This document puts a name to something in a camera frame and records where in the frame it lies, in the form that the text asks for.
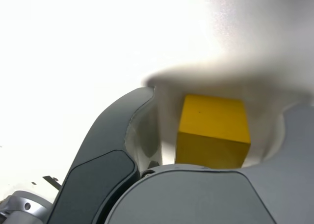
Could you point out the yellow cube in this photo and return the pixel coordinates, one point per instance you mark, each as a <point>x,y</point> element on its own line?
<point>213,120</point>

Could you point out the black tape strip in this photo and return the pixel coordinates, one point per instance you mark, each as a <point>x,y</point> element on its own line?
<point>52,182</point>

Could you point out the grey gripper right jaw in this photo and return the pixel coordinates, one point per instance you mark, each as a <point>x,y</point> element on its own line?
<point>196,199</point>

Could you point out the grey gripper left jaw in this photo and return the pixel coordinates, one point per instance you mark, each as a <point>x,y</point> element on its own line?
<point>105,140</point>

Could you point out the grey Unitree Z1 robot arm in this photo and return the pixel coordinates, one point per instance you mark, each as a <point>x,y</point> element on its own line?
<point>24,206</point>

